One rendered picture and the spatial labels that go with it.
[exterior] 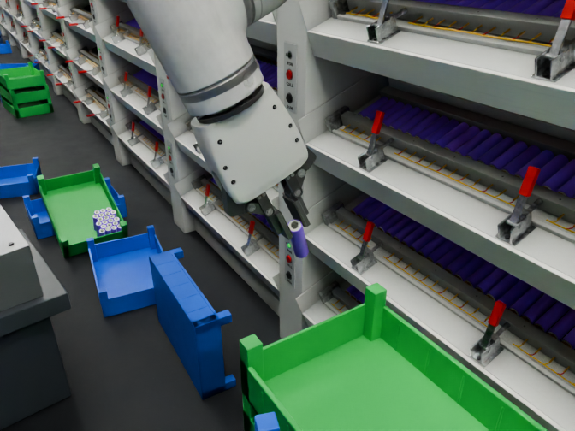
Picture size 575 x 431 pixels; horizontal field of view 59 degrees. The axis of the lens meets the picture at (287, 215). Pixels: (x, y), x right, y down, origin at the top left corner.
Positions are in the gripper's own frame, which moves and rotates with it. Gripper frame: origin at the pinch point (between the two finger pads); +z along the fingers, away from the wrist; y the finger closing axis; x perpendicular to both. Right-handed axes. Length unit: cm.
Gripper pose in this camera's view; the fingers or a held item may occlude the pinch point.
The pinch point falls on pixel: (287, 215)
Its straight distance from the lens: 59.5
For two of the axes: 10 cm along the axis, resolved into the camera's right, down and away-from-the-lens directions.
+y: -8.0, 5.6, -2.3
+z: 3.9, 7.6, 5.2
